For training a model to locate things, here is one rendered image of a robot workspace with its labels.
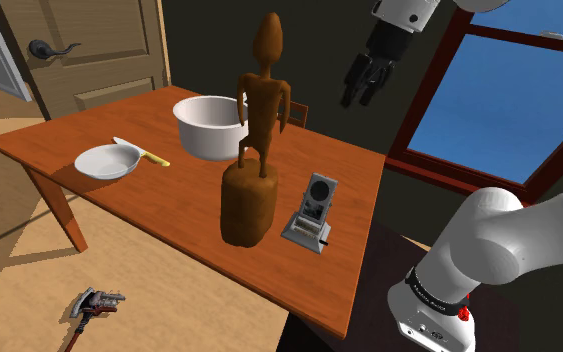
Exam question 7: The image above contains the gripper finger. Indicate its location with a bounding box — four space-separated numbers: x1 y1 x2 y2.
340 52 372 109
358 59 393 107

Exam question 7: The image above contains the wooden chair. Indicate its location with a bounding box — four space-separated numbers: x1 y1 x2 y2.
277 101 310 129

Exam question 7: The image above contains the brown wooden figure statue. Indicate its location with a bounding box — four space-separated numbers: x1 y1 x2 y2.
219 11 292 249

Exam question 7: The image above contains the red-framed window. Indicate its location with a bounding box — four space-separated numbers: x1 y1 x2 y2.
384 7 563 206

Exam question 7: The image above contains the large white bowl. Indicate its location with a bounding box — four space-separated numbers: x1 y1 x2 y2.
172 95 250 163

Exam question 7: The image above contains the orange wooden table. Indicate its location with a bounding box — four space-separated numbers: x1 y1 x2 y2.
0 85 388 340

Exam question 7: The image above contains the brown wooden door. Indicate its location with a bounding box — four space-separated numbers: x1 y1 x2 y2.
0 0 173 122

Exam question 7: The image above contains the small white bowl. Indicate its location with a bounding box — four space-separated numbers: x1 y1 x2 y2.
74 143 142 181

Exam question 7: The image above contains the yellow-handled knife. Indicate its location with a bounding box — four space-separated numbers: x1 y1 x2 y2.
112 136 172 168

